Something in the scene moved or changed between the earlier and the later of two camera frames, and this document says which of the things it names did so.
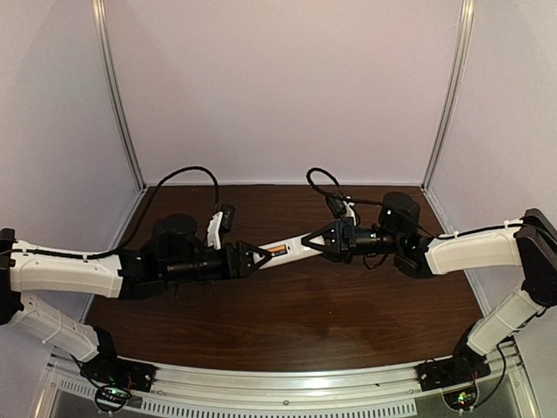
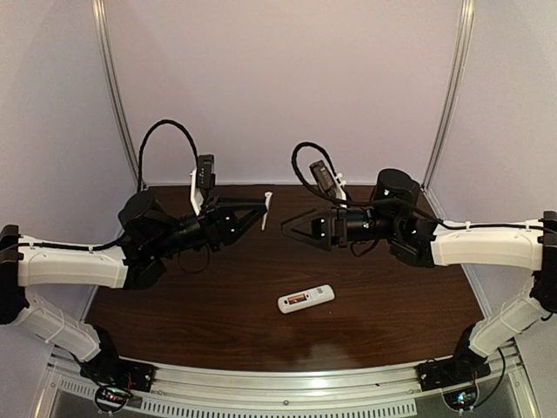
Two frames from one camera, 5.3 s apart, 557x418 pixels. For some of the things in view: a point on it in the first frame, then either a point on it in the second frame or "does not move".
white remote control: [288, 251] to [301, 300]
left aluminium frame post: [103, 30] does not move
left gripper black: [232, 259] to [213, 225]
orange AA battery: [278, 249] to [297, 298]
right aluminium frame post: [466, 23] does not move
